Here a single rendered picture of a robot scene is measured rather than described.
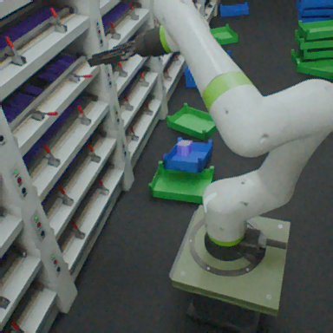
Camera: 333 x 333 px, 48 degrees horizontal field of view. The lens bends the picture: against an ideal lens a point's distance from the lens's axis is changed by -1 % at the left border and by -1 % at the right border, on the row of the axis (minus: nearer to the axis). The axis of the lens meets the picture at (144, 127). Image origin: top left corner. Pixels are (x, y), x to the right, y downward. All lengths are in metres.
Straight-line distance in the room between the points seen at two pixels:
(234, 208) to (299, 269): 0.65
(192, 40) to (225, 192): 0.46
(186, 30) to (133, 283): 1.09
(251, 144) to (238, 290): 0.58
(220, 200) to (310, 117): 0.41
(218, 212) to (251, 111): 0.42
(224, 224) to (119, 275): 0.68
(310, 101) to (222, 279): 0.65
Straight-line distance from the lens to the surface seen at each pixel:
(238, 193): 1.14
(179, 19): 0.99
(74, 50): 1.65
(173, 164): 1.96
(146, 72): 2.35
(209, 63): 0.87
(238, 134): 0.78
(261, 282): 1.26
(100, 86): 1.68
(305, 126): 0.85
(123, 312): 1.61
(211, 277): 1.27
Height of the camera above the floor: 1.37
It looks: 33 degrees down
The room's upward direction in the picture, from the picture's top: 10 degrees counter-clockwise
